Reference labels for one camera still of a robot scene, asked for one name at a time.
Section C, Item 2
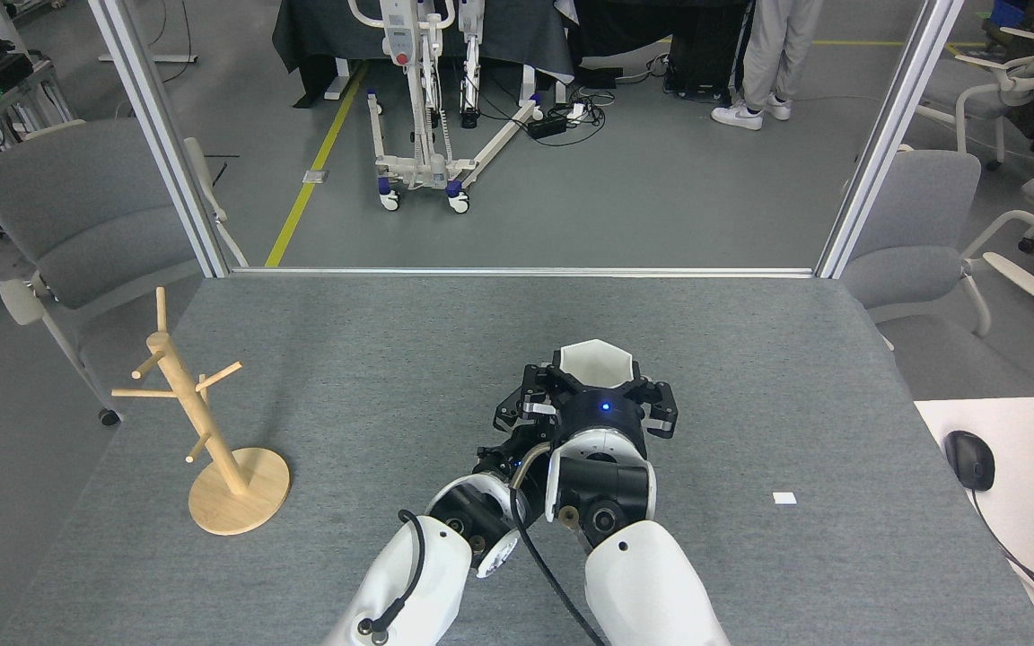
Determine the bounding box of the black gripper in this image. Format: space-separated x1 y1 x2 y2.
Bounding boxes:
474 384 554 490
521 362 680 443

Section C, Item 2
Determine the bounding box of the white faceted cup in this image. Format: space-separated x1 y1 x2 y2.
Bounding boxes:
555 338 635 392

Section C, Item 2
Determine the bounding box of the wooden cup rack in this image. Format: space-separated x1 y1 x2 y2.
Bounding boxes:
111 287 292 537

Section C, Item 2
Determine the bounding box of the black equipment case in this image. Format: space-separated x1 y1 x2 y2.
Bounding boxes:
665 3 748 100

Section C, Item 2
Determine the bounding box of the black computer mouse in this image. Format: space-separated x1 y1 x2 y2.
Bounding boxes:
944 431 995 492

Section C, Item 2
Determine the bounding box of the black table cloth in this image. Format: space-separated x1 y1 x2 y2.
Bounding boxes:
272 0 576 109

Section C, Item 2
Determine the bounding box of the person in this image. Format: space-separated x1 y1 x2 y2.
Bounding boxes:
711 0 825 132

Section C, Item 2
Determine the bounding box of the white stand on wheels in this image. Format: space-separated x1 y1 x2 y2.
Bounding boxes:
346 0 547 214

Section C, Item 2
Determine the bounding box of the white-framed office chair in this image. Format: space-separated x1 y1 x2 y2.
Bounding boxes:
916 7 1034 171

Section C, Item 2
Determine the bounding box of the black mouse cable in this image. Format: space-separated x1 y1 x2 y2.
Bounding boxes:
970 489 1034 622

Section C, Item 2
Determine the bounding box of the silver frame post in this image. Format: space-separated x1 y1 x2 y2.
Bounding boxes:
815 0 967 279
88 0 232 279

